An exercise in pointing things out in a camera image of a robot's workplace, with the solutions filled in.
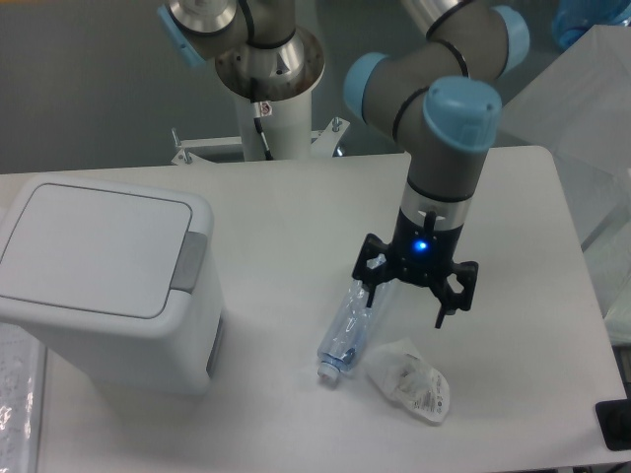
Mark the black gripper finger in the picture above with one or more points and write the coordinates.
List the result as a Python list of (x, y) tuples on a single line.
[(375, 265), (454, 286)]

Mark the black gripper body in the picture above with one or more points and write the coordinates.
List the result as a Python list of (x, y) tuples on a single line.
[(419, 257)]

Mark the white push-lid trash can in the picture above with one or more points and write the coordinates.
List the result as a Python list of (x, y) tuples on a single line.
[(118, 279)]

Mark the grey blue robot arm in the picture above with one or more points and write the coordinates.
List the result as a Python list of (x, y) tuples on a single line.
[(437, 104)]

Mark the crushed clear plastic bottle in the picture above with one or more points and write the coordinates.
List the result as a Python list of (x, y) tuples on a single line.
[(350, 330)]

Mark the crumpled clear plastic wrapper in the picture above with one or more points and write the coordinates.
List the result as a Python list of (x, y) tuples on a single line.
[(403, 377)]

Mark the translucent plastic storage box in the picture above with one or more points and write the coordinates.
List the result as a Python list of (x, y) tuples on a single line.
[(578, 108)]

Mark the black device at edge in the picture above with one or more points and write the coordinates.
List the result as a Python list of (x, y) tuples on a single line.
[(614, 420)]

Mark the blue water jug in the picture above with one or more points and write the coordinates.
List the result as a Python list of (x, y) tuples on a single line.
[(573, 18)]

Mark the clear plastic sheet document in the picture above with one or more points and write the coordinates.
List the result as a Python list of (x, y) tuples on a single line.
[(23, 361)]

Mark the white pedestal base bracket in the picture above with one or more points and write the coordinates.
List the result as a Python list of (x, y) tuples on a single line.
[(323, 144)]

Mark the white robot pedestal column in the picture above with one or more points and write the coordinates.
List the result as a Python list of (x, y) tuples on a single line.
[(286, 121)]

